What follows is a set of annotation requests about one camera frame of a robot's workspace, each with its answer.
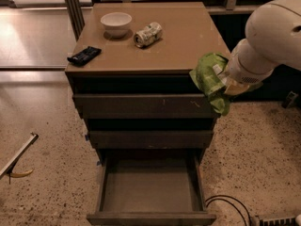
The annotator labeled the green rice chip bag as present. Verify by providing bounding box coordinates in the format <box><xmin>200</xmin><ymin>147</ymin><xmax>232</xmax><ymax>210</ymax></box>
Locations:
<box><xmin>188</xmin><ymin>52</ymin><xmax>264</xmax><ymax>117</ymax></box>

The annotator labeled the white ceramic bowl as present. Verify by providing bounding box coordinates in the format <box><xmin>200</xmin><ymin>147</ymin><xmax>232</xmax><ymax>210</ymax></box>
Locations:
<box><xmin>101</xmin><ymin>12</ymin><xmax>132</xmax><ymax>39</ymax></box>

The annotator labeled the black snack bar wrapper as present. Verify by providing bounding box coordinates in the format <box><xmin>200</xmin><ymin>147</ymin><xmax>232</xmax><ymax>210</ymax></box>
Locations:
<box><xmin>67</xmin><ymin>46</ymin><xmax>102</xmax><ymax>66</ymax></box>

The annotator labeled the crushed silver can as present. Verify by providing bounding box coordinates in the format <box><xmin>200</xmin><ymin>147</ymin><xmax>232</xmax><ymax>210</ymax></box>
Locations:
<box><xmin>134</xmin><ymin>22</ymin><xmax>163</xmax><ymax>48</ymax></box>

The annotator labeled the middle drawer front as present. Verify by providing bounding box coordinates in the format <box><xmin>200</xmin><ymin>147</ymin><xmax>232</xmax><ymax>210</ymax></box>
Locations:
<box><xmin>89</xmin><ymin>130</ymin><xmax>214</xmax><ymax>149</ymax></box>

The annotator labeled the open bottom drawer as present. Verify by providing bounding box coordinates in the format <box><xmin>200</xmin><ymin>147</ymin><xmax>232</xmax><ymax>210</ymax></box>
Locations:
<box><xmin>87</xmin><ymin>149</ymin><xmax>216</xmax><ymax>226</ymax></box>

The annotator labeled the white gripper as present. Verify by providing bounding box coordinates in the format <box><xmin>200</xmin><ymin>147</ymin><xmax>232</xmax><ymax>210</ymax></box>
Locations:
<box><xmin>213</xmin><ymin>39</ymin><xmax>279</xmax><ymax>96</ymax></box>

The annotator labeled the brown drawer cabinet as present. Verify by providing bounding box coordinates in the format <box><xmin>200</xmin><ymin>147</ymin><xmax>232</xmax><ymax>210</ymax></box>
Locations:
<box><xmin>66</xmin><ymin>2</ymin><xmax>230</xmax><ymax>157</ymax></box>

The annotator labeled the small dark floor object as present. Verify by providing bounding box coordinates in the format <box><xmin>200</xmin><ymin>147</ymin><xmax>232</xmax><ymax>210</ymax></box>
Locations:
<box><xmin>281</xmin><ymin>91</ymin><xmax>299</xmax><ymax>108</ymax></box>

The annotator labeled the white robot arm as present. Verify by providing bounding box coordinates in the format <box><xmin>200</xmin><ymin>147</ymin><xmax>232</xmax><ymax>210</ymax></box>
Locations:
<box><xmin>218</xmin><ymin>0</ymin><xmax>301</xmax><ymax>96</ymax></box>

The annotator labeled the top drawer front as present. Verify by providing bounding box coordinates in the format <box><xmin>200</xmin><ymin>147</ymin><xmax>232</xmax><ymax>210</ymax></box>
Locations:
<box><xmin>73</xmin><ymin>94</ymin><xmax>217</xmax><ymax>119</ymax></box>

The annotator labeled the power strip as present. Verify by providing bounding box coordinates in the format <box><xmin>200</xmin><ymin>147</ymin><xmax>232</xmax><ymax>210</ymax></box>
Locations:
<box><xmin>251</xmin><ymin>216</ymin><xmax>298</xmax><ymax>226</ymax></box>

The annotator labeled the metal bar with yellow hook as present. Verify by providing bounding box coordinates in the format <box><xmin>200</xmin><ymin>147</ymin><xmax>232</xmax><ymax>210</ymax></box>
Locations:
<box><xmin>0</xmin><ymin>133</ymin><xmax>39</xmax><ymax>179</ymax></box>

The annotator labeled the black floor cable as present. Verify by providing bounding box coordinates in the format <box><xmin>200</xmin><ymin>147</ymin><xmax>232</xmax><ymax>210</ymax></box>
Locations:
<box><xmin>205</xmin><ymin>194</ymin><xmax>253</xmax><ymax>226</ymax></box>

